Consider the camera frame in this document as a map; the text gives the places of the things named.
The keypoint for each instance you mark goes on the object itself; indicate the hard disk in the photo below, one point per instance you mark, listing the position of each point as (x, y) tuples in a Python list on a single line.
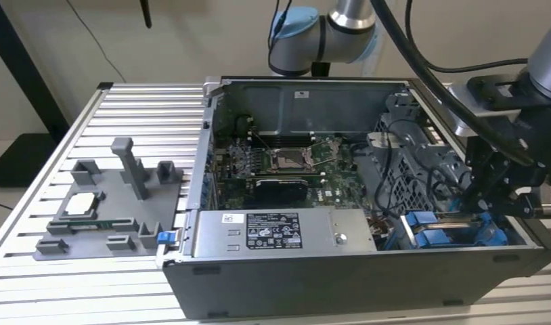
[(422, 233)]

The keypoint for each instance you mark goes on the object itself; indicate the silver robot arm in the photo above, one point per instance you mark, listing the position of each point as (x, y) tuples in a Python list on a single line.
[(347, 17)]

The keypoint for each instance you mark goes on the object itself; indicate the grey metal disk bay cage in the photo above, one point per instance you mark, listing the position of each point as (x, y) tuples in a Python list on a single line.
[(406, 176)]

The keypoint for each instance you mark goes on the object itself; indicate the black RAM slot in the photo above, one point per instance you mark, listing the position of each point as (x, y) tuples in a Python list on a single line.
[(280, 137), (280, 142), (280, 134)]

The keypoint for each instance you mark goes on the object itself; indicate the green PC motherboard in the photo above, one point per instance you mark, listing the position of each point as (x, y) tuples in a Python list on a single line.
[(334, 174)]

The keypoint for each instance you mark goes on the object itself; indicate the CPU socket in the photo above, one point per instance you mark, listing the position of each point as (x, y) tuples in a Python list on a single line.
[(287, 159)]

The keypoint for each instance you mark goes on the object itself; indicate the black graphics card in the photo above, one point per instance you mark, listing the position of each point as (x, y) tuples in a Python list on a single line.
[(280, 193)]

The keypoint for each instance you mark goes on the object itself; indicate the thin metal locking lever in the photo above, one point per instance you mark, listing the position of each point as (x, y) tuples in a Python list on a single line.
[(260, 139)]

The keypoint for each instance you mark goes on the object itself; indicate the black PC case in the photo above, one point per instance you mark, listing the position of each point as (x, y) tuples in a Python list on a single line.
[(347, 284)]

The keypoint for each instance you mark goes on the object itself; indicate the silver power supply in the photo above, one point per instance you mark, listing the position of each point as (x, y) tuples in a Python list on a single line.
[(212, 237)]

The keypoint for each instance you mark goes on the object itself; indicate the blue plastic case latch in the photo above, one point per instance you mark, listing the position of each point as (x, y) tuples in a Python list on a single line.
[(166, 237)]

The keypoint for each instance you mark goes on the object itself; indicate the black antenna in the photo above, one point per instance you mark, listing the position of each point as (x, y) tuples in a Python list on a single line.
[(146, 13)]

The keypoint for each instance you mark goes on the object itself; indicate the grey part rack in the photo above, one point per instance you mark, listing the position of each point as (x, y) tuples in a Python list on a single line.
[(112, 203)]

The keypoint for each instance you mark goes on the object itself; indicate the green RAM stick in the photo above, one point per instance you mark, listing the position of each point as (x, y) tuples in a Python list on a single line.
[(111, 225)]

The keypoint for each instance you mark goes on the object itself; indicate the silver CPU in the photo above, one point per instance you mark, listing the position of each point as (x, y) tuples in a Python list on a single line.
[(82, 204)]

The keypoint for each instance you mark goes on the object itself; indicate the black monitor stand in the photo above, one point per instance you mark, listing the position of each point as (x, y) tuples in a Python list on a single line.
[(14, 50)]

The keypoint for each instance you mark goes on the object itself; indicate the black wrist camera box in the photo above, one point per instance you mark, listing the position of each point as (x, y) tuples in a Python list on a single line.
[(487, 89)]

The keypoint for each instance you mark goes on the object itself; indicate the silver wrist mount bracket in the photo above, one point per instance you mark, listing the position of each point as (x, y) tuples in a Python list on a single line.
[(463, 130)]

